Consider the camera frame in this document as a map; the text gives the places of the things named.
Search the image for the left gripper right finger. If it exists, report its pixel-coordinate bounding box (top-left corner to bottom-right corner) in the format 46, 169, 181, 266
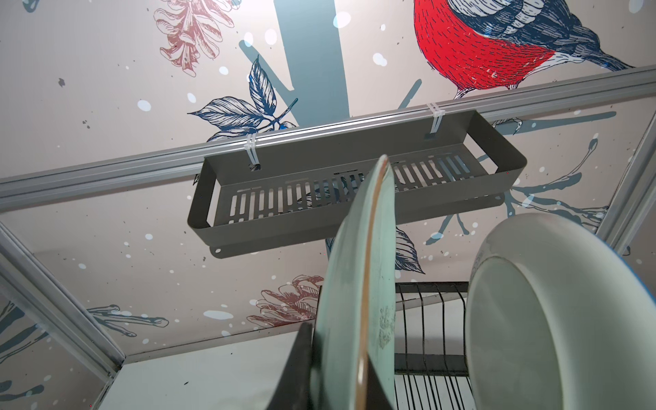
365, 357, 394, 410

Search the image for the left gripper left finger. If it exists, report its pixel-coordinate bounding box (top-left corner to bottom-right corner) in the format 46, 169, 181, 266
266, 323, 313, 410

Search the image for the pale green plate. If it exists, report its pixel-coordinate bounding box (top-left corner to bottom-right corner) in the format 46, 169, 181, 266
310, 155, 396, 409

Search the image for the white plate blue rim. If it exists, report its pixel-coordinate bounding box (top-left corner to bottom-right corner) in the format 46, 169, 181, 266
465, 214, 655, 409

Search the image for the black two-tier dish rack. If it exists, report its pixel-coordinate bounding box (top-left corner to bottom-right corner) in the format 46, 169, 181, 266
392, 281, 476, 409

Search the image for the black hanging wall basket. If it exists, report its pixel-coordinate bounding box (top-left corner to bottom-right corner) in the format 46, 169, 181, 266
187, 111, 527, 258

